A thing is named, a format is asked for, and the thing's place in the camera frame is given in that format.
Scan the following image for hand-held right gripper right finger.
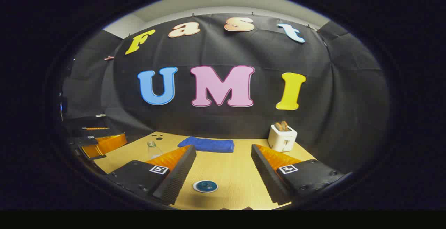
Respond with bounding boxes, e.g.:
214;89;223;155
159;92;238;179
250;144;345;205

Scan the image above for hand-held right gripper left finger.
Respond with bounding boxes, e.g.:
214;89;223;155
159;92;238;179
105;145;197;206

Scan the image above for clear plastic water bottle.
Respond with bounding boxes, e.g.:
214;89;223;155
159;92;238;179
146;140;163;160

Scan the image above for white toaster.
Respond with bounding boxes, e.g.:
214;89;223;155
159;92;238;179
268;124;298;152

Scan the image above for blue folded towel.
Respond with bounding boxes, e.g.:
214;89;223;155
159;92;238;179
178;136;235;153

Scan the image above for black backdrop cloth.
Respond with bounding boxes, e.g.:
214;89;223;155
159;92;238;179
63;13;391;174

